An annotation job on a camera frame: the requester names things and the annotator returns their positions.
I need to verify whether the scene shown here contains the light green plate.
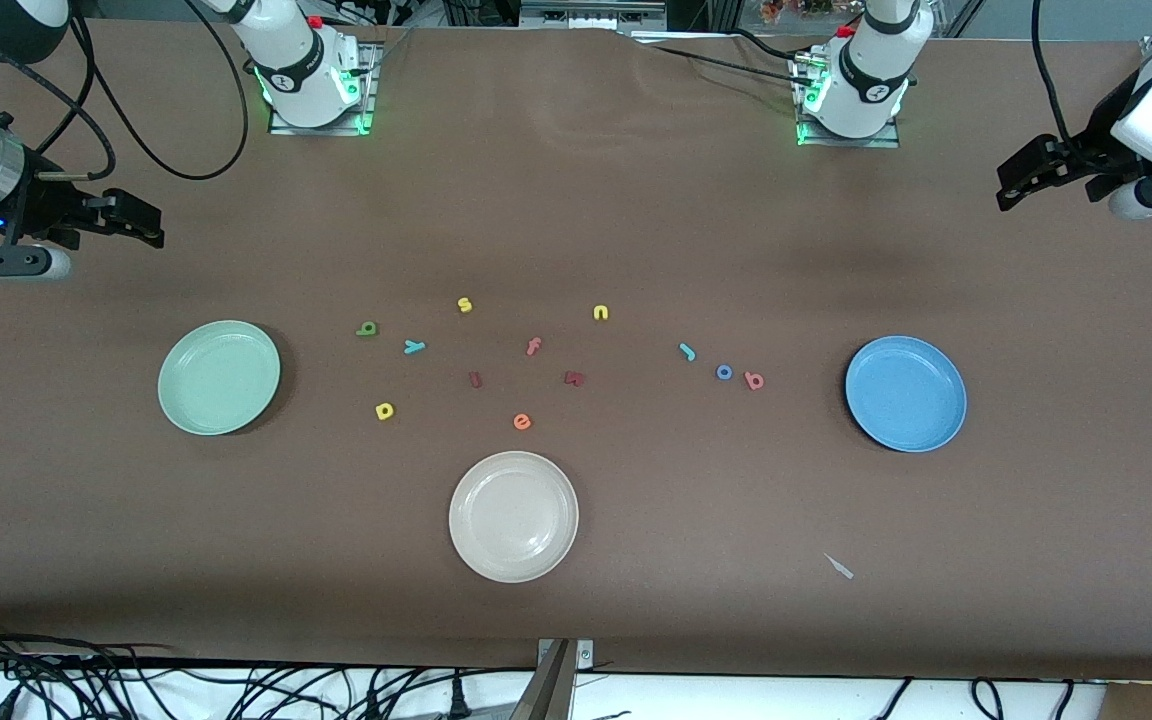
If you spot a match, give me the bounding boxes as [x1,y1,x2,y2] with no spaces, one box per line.
[158,320,282,437]

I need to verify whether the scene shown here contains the blue plate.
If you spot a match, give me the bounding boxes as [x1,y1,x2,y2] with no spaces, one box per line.
[844,335,968,453]

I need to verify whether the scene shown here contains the cream white plate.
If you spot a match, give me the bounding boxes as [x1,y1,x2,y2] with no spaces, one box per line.
[448,451,580,584]

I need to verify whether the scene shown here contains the grey metal box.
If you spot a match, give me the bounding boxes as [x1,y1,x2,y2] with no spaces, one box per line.
[519,0,669,31]

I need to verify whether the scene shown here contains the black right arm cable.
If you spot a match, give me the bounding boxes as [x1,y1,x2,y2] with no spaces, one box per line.
[28,0,252,183]

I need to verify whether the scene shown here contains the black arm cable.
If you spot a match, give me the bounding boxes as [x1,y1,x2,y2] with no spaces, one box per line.
[28,0,252,183]
[1031,0,1152,151]

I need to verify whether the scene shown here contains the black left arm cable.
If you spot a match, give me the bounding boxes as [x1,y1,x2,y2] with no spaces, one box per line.
[1031,0,1152,151]

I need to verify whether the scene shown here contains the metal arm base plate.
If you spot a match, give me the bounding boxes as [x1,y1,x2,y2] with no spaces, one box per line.
[794,50,903,150]
[268,40,378,137]

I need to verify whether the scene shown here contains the black cable on table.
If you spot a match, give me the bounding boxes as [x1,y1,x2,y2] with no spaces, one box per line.
[636,28,822,89]

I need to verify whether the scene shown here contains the black metal frame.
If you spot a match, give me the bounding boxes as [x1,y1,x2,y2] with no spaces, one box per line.
[444,0,522,28]

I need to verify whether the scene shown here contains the tangled black cables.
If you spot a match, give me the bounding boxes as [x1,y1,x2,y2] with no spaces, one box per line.
[0,620,537,720]

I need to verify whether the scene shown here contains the thin black cable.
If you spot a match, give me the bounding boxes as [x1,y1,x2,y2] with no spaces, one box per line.
[871,678,915,720]
[969,678,1009,720]

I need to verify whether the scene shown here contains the metal camera mounting post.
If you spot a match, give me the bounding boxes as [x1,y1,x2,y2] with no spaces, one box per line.
[509,638,597,720]

